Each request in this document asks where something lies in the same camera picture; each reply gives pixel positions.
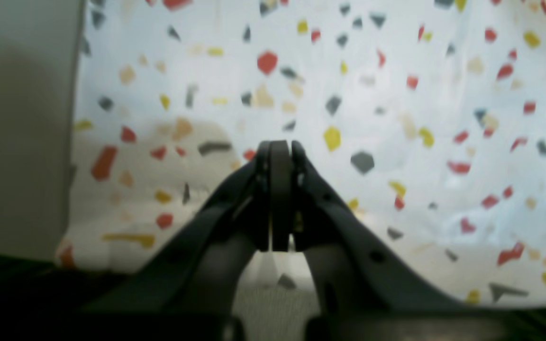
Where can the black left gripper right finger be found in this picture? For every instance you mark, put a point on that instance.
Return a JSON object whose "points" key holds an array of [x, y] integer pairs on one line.
{"points": [[366, 292]]}

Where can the black t-shirt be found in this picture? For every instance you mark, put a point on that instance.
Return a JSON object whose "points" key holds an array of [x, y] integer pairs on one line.
{"points": [[36, 299]]}

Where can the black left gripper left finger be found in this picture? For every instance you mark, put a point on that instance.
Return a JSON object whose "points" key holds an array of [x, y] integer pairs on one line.
{"points": [[186, 292]]}

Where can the terrazzo patterned tablecloth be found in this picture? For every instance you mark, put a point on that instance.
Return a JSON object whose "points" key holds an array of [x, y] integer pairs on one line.
{"points": [[427, 117]]}

